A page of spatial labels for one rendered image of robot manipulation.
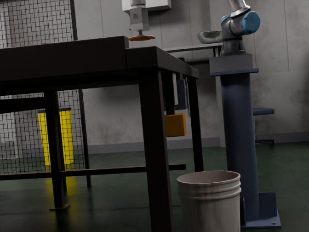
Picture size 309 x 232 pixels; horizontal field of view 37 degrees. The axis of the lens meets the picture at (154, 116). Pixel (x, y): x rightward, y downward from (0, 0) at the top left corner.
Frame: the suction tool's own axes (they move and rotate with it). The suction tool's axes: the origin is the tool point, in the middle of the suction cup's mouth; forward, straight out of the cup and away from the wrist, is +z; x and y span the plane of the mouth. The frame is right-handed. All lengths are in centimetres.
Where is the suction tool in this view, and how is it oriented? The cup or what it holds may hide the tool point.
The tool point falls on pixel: (141, 40)
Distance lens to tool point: 229.5
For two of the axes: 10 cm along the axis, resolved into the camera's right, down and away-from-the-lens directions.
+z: 0.9, 9.9, 0.5
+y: -3.5, 0.8, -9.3
